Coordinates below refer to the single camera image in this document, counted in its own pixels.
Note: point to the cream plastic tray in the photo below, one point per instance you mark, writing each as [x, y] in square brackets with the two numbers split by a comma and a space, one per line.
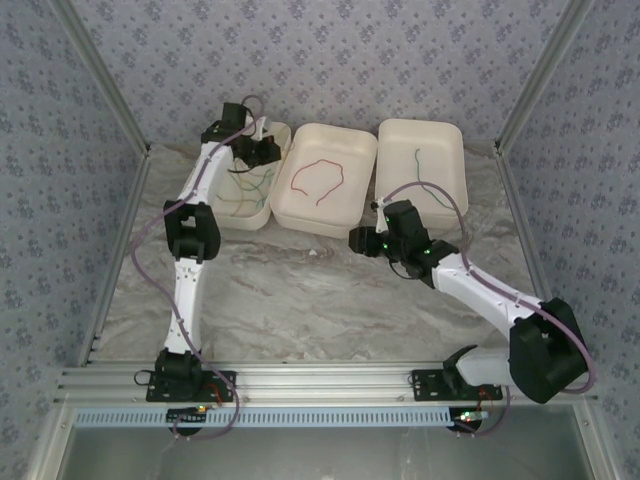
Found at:
[320, 215]
[280, 135]
[435, 150]

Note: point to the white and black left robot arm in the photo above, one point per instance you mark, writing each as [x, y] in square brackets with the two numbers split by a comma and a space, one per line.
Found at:
[187, 290]

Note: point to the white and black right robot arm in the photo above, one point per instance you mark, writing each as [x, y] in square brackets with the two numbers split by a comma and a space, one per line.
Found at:
[480, 290]

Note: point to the small white scrap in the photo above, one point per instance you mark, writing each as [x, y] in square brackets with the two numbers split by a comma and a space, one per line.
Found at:
[312, 252]

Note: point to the small circuit board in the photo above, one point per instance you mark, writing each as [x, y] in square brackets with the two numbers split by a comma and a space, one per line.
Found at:
[470, 417]
[190, 415]

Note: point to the grey metal panel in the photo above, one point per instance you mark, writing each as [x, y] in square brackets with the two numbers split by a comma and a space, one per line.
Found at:
[325, 455]

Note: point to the aluminium side rail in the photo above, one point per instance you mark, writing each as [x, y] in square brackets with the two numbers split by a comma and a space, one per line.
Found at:
[525, 240]
[120, 250]

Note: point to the long aluminium base rail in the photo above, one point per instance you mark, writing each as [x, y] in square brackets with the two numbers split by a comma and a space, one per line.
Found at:
[325, 382]

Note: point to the aluminium frame post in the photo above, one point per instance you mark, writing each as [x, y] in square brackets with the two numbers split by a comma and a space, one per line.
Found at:
[545, 70]
[100, 75]

